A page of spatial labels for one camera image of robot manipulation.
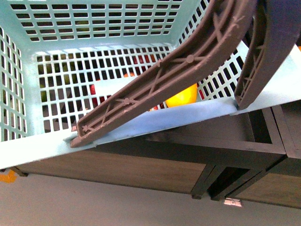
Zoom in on yellow mango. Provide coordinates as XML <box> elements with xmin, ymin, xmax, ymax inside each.
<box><xmin>166</xmin><ymin>83</ymin><xmax>197</xmax><ymax>108</ymax></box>

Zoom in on turquoise plastic shopping basket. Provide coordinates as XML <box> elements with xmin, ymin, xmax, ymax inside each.
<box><xmin>0</xmin><ymin>0</ymin><xmax>301</xmax><ymax>170</ymax></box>

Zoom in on brown basket handle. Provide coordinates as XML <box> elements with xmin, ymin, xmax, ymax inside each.
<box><xmin>70</xmin><ymin>0</ymin><xmax>301</xmax><ymax>148</ymax></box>

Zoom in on dark wooden display stand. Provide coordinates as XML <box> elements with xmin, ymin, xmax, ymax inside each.
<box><xmin>13</xmin><ymin>101</ymin><xmax>301</xmax><ymax>209</ymax></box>

